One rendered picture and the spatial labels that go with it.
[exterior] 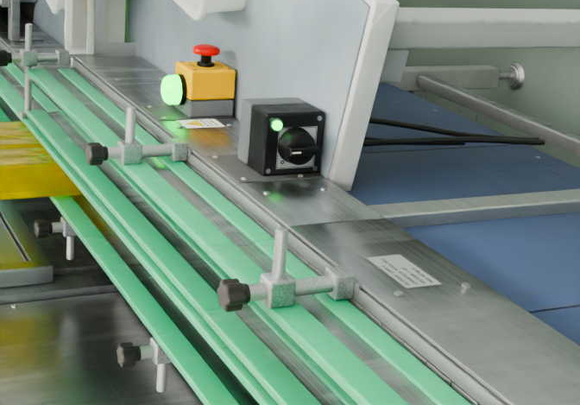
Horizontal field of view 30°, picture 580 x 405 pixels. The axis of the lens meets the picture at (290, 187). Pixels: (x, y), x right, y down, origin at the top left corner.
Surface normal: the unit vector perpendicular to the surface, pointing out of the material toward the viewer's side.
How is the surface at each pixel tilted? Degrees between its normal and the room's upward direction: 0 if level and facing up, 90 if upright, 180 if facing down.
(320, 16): 0
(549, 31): 90
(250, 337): 90
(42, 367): 90
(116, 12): 90
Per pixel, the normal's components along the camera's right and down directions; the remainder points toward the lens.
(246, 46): -0.90, 0.06
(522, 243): 0.07, -0.95
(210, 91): 0.42, 0.30
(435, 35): 0.39, 0.55
